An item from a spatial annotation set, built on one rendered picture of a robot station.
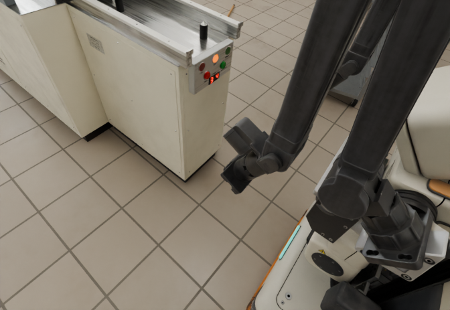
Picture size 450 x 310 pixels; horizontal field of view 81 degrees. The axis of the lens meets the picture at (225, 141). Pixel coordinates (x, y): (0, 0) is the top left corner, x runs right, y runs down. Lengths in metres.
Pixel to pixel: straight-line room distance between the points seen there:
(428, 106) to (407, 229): 0.20
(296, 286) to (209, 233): 0.53
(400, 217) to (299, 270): 0.74
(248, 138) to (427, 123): 0.30
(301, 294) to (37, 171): 1.56
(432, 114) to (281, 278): 0.84
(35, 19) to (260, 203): 1.40
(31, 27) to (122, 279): 1.18
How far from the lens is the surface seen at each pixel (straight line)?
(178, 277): 1.42
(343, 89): 2.32
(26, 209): 1.78
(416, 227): 0.53
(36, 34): 1.47
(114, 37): 1.23
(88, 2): 1.31
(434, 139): 0.55
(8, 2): 1.52
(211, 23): 1.21
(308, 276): 1.21
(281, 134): 0.46
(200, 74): 1.03
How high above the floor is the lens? 1.38
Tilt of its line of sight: 49 degrees down
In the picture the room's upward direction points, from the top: 7 degrees clockwise
